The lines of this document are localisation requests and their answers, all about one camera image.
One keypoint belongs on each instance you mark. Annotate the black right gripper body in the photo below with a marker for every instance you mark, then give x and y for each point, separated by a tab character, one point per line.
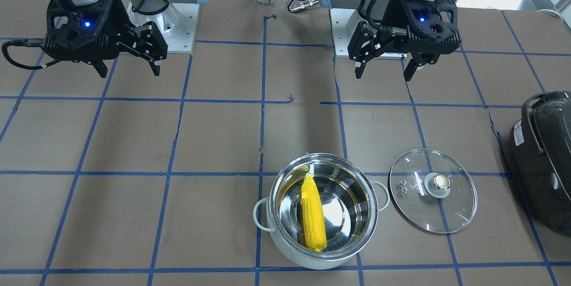
119	17

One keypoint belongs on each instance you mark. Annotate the yellow corn cob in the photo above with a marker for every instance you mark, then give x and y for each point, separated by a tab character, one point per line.
313	222

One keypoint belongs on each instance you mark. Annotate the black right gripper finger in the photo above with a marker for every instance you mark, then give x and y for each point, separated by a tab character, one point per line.
146	42
101	68

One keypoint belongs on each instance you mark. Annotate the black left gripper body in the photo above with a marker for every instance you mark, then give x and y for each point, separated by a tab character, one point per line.
394	14

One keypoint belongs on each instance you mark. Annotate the black rice cooker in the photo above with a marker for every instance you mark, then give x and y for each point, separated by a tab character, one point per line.
540	147

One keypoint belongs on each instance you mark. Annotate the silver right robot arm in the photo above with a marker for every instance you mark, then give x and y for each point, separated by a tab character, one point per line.
176	19

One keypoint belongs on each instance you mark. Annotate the pale green electric pot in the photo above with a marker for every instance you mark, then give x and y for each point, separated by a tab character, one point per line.
351	206

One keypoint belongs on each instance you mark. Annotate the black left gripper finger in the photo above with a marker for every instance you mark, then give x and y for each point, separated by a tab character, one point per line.
418	61
365	45

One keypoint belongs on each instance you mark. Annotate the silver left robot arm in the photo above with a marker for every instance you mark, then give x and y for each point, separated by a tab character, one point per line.
370	11

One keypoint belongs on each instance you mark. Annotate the glass pot lid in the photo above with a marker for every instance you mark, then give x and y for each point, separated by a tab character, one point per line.
432	191

